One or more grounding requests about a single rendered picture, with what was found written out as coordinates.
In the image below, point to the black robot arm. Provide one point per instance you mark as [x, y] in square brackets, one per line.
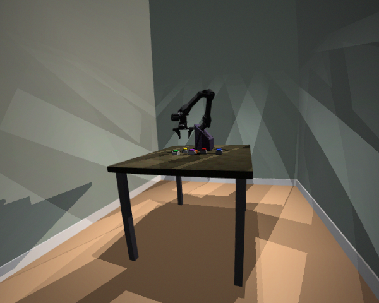
[187, 107]

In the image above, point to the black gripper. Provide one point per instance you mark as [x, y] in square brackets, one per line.
[189, 132]

